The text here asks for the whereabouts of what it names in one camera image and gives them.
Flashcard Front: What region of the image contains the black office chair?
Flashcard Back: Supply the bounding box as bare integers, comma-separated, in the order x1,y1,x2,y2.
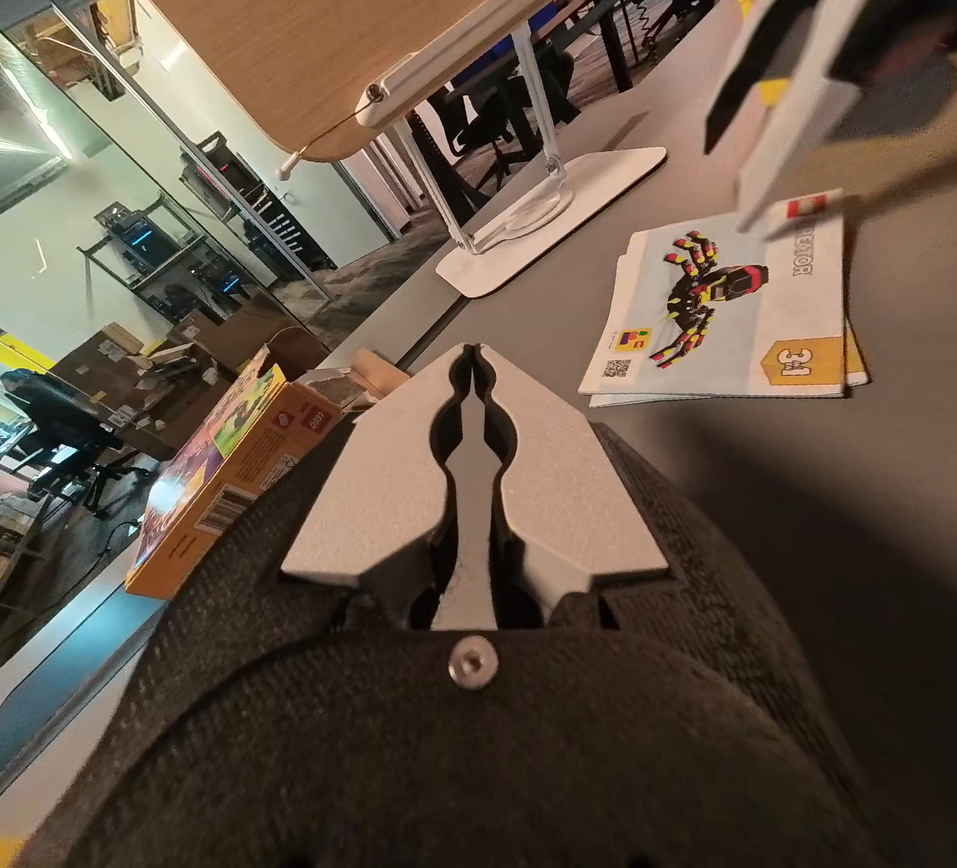
0,367,154,514
434,53,580,192

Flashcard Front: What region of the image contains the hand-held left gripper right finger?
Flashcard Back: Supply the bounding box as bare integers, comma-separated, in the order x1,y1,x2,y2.
477,345,670,600

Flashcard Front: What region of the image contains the blue panel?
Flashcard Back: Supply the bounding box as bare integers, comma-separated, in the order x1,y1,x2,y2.
0,587,169,790

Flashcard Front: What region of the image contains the colourful lego set box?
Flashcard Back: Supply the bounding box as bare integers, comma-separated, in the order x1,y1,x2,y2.
126,345,411,600

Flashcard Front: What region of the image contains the wooden board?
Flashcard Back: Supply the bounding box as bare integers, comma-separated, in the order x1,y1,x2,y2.
75,0,597,181

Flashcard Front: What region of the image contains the spider instruction booklet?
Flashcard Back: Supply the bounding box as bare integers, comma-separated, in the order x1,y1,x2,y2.
579,191,849,407

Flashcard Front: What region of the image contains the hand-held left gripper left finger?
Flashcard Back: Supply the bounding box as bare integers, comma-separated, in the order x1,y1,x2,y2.
280,343,476,588

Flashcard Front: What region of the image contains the yellow wall sign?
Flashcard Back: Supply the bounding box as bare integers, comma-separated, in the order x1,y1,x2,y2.
0,333,57,372

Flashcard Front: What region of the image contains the pile of cardboard boxes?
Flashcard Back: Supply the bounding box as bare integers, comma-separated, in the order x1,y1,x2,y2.
52,300,330,450

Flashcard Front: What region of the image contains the metal shelf rack with printers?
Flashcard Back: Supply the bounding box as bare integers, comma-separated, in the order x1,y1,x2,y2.
78,199,251,308

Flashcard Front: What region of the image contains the office desk with black legs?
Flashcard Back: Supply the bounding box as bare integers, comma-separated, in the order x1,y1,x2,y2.
523,0,722,93

